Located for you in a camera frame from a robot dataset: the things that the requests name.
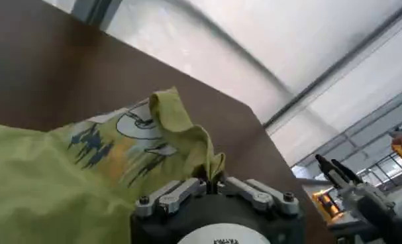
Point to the orange yellow object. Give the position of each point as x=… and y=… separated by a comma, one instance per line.
x=326, y=205

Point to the lime green printed t-shirt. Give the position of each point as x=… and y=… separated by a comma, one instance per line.
x=88, y=172

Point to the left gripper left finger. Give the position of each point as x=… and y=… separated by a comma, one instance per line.
x=174, y=195

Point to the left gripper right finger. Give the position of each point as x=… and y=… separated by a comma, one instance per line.
x=260, y=197

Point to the dark metal window rail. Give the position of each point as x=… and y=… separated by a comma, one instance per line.
x=336, y=66

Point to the grey window pillar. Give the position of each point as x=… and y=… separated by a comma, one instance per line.
x=94, y=10

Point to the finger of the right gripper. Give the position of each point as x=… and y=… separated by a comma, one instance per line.
x=330, y=170
x=349, y=174

